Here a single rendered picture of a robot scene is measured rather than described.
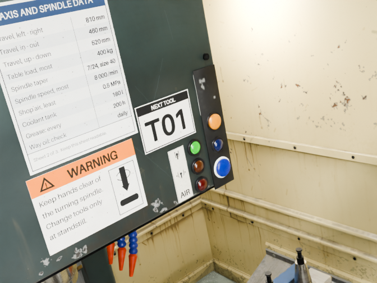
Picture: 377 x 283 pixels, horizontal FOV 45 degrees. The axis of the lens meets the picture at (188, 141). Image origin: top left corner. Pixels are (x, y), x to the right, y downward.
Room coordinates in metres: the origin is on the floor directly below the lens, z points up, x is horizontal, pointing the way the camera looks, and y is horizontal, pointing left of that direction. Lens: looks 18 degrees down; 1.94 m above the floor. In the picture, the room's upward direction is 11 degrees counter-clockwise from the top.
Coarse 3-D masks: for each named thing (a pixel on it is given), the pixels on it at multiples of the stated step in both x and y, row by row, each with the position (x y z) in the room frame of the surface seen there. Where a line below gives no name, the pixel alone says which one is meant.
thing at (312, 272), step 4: (312, 268) 0.98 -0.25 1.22; (312, 272) 0.97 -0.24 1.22; (316, 272) 0.97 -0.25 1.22; (320, 272) 0.96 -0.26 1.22; (312, 276) 0.95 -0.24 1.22; (316, 276) 0.95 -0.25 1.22; (320, 276) 0.95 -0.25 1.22; (324, 276) 0.94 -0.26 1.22; (328, 276) 0.94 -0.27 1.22; (316, 280) 0.94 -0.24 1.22; (320, 280) 0.93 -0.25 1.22; (324, 280) 0.93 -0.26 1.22; (328, 280) 0.93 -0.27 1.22
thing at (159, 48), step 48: (0, 0) 0.54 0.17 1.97; (144, 0) 0.65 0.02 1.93; (192, 0) 0.70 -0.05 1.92; (144, 48) 0.64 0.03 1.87; (192, 48) 0.69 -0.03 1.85; (0, 96) 0.52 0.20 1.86; (144, 96) 0.63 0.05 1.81; (192, 96) 0.68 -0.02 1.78; (0, 144) 0.51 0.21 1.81; (0, 192) 0.50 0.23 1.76; (0, 240) 0.49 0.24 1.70; (96, 240) 0.56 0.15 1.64
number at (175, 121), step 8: (184, 104) 0.67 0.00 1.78; (160, 112) 0.64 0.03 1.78; (168, 112) 0.65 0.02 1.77; (176, 112) 0.66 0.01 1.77; (184, 112) 0.67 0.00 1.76; (160, 120) 0.64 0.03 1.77; (168, 120) 0.65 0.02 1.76; (176, 120) 0.66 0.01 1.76; (184, 120) 0.67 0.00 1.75; (168, 128) 0.65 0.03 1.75; (176, 128) 0.66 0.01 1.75; (184, 128) 0.67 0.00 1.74; (168, 136) 0.65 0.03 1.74
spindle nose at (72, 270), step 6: (66, 270) 0.66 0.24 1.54; (72, 270) 0.68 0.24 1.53; (54, 276) 0.64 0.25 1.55; (60, 276) 0.65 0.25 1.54; (66, 276) 0.66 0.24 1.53; (72, 276) 0.67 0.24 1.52; (42, 282) 0.63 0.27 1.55; (48, 282) 0.63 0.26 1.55; (54, 282) 0.64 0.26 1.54; (60, 282) 0.65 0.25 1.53; (66, 282) 0.66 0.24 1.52; (72, 282) 0.67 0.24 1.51
